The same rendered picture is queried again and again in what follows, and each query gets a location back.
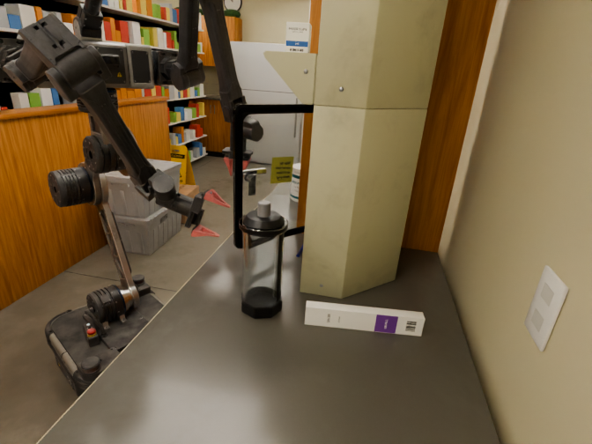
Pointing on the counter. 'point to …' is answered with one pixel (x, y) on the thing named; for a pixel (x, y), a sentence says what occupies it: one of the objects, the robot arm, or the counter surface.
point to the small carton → (298, 37)
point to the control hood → (296, 72)
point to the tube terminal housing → (366, 138)
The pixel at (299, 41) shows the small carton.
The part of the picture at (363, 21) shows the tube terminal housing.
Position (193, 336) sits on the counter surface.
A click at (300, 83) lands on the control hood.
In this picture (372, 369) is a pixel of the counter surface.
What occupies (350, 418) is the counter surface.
